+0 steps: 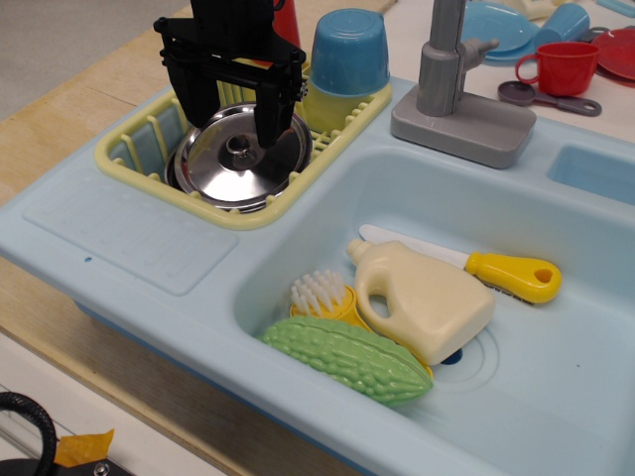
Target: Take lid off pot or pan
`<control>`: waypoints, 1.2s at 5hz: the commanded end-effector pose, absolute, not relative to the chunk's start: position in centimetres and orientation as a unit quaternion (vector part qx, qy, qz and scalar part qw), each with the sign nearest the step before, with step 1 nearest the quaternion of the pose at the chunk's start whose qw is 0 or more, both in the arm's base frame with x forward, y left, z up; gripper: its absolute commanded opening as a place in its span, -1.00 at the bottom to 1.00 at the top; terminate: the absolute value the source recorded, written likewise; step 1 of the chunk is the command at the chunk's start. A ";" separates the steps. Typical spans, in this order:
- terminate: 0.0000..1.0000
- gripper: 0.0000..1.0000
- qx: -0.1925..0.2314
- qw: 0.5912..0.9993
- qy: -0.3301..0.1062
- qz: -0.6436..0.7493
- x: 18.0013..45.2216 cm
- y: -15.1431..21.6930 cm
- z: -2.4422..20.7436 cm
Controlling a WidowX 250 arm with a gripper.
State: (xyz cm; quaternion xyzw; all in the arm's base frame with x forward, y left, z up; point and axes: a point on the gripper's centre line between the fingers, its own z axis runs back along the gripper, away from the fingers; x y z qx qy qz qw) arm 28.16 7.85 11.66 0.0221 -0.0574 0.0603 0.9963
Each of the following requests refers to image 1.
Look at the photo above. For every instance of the red plastic plate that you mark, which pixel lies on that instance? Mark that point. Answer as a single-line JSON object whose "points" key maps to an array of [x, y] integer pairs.
{"points": [[616, 52]]}

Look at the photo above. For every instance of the yellow tape piece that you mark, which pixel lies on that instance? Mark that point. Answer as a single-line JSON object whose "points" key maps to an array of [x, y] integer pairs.
{"points": [[77, 450]]}

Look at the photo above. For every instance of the toy knife yellow handle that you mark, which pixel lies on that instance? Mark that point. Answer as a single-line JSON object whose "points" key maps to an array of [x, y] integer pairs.
{"points": [[532, 280]]}

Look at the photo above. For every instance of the pale yellow plastic cup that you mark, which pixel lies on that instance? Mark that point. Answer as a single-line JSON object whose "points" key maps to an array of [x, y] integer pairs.
{"points": [[325, 111]]}

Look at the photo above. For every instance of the cream toy detergent bottle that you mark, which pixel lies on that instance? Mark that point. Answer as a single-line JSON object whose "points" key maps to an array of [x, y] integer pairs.
{"points": [[424, 304]]}

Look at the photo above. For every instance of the blue plastic plate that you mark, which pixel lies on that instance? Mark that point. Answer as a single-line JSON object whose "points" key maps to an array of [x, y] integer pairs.
{"points": [[486, 21]]}

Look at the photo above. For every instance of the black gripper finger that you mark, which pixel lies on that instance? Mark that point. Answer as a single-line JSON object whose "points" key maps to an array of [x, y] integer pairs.
{"points": [[197, 94], [277, 93]]}

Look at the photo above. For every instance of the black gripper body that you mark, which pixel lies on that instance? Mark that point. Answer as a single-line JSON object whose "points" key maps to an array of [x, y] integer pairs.
{"points": [[234, 40]]}

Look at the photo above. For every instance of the light blue toy sink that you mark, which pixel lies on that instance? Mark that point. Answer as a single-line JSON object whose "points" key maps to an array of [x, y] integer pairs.
{"points": [[543, 389]]}

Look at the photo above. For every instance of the pale yellow dish rack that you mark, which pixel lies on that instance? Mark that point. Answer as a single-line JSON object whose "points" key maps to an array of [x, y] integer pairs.
{"points": [[136, 150]]}

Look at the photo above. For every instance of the green toy bitter gourd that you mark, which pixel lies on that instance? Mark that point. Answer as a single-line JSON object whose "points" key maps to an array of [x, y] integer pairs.
{"points": [[369, 364]]}

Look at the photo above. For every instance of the red plastic mug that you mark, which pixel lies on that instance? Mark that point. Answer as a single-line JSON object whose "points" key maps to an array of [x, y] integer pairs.
{"points": [[559, 69]]}

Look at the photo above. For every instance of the blue plastic cup background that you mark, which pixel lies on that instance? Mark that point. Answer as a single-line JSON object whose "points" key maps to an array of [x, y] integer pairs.
{"points": [[568, 23]]}

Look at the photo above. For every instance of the shiny steel pot lid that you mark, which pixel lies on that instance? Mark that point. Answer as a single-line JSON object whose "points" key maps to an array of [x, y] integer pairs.
{"points": [[230, 137]]}

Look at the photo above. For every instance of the grey measuring spoon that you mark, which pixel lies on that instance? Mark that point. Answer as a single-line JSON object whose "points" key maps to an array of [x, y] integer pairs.
{"points": [[521, 94]]}

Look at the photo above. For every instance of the grey toy faucet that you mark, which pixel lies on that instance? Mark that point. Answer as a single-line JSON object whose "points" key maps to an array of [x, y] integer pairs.
{"points": [[438, 114]]}

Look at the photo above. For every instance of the red plastic cup behind gripper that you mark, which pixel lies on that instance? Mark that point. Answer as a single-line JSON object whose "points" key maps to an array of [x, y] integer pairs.
{"points": [[285, 21]]}

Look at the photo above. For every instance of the yellow brush white bristles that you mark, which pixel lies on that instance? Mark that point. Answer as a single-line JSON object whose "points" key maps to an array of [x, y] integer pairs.
{"points": [[325, 295]]}

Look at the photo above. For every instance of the blue plastic cup upside down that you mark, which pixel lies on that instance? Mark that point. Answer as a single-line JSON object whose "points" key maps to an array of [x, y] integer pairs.
{"points": [[350, 54]]}

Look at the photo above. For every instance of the cream plastic item background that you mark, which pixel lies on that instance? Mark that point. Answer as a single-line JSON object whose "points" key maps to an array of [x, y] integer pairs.
{"points": [[535, 9]]}

